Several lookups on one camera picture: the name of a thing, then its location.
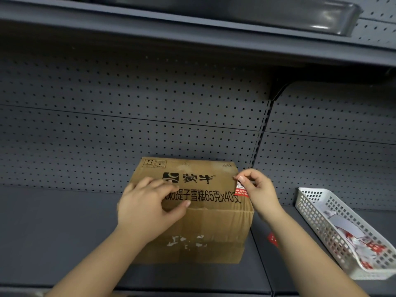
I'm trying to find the person's right hand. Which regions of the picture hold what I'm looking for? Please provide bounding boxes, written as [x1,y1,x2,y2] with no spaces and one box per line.
[233,168,284,222]

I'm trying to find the person's left hand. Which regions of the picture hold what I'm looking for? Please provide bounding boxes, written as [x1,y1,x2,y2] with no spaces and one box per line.
[117,176,192,245]

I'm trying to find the red and white sticker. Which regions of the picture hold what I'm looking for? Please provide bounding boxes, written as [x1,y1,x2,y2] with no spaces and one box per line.
[234,179,251,198]

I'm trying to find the brown cardboard box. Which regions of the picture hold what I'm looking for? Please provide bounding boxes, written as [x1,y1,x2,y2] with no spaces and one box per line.
[127,156,255,265]

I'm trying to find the person's right forearm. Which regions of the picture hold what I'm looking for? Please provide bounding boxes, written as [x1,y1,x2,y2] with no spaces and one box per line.
[262,209,372,297]

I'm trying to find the person's left forearm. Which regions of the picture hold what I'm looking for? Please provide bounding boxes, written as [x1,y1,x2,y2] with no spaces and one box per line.
[44,225,150,297]

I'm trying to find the white plastic mesh basket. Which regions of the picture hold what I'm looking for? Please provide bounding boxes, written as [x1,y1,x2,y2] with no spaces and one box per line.
[295,187,396,281]

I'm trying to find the grey pegboard back panel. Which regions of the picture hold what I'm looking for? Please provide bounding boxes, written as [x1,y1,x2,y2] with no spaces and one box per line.
[0,49,270,194]
[253,81,396,211]

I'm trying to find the pile of sticker backing papers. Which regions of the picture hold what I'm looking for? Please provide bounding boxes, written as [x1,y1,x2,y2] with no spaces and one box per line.
[323,210,391,271]

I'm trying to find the grey metal shelf board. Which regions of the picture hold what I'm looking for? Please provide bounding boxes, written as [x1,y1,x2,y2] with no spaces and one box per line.
[250,205,396,297]
[0,185,273,295]
[0,0,396,68]

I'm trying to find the dark glossy shelf tray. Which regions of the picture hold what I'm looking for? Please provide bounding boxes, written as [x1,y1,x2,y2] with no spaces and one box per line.
[77,0,363,37]

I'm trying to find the grey slotted upright post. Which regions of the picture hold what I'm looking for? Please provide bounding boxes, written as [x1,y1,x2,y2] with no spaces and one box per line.
[247,99,275,174]

